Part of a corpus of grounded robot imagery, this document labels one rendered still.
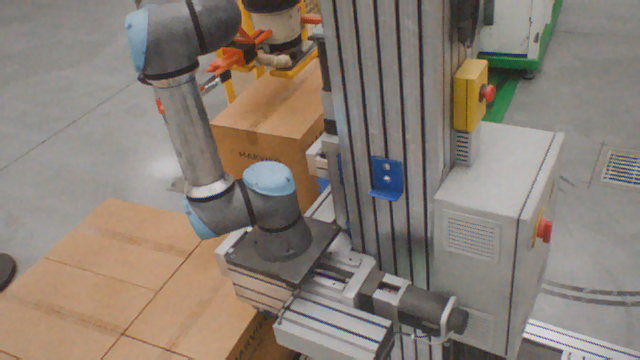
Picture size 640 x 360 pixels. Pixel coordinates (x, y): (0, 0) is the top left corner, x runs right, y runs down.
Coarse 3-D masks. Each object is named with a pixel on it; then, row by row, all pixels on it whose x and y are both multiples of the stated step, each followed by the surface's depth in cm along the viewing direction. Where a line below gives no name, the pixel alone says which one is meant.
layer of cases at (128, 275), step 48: (96, 240) 241; (144, 240) 237; (192, 240) 233; (48, 288) 222; (96, 288) 218; (144, 288) 215; (192, 288) 211; (0, 336) 206; (48, 336) 203; (96, 336) 200; (144, 336) 197; (192, 336) 194; (240, 336) 192
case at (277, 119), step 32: (256, 96) 236; (288, 96) 232; (320, 96) 229; (224, 128) 221; (256, 128) 216; (288, 128) 213; (320, 128) 220; (224, 160) 233; (256, 160) 224; (288, 160) 216
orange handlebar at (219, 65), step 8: (304, 16) 217; (256, 32) 211; (264, 32) 210; (272, 32) 212; (256, 40) 205; (224, 56) 198; (216, 64) 193; (224, 64) 192; (232, 64) 195; (216, 72) 189; (200, 88) 183
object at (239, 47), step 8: (232, 40) 204; (240, 40) 203; (248, 40) 202; (224, 48) 199; (232, 48) 199; (240, 48) 200; (248, 48) 198; (232, 56) 199; (240, 56) 197; (248, 56) 200; (256, 56) 203; (240, 64) 200
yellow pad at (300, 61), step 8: (312, 40) 223; (312, 48) 221; (288, 56) 219; (296, 56) 216; (304, 56) 217; (312, 56) 218; (296, 64) 212; (304, 64) 214; (272, 72) 212; (280, 72) 210; (288, 72) 209; (296, 72) 210
